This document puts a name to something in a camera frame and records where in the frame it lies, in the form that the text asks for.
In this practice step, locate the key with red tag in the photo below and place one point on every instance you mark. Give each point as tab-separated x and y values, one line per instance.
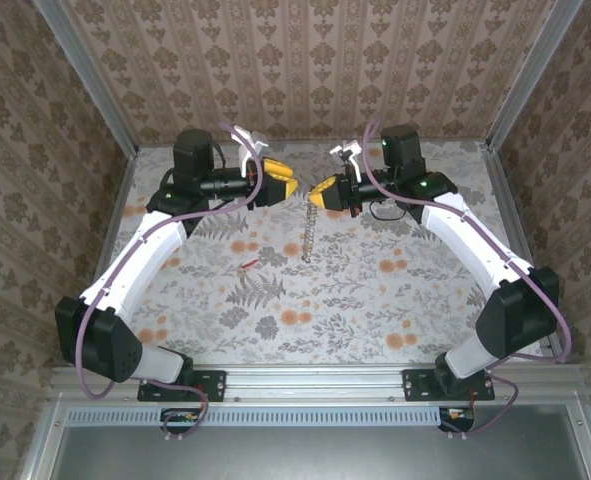
247	272

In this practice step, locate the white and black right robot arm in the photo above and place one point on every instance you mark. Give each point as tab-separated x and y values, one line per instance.
475	240

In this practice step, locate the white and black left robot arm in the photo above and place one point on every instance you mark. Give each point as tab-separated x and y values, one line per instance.
140	260

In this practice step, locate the floral print table cloth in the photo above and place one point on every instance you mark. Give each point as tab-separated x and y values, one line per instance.
350	300

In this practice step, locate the grey metal panel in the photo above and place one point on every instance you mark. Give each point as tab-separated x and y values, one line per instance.
300	455

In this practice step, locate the aluminium left side rail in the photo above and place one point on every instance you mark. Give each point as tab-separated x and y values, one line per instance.
120	200

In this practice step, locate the aluminium right side rail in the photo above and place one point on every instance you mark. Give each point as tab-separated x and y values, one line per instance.
506	200

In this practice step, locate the aluminium left corner post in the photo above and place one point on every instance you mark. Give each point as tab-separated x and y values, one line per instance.
89	75

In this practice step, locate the aluminium corner post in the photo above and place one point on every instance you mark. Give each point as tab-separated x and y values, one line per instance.
89	75
532	75

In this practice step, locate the aluminium right corner post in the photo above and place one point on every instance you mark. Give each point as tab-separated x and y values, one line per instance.
532	75

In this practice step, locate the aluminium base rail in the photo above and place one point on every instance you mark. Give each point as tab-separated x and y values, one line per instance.
315	382

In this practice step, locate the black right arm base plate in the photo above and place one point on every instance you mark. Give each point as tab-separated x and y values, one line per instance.
415	385

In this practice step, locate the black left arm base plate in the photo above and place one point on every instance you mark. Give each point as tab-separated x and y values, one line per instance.
210	385

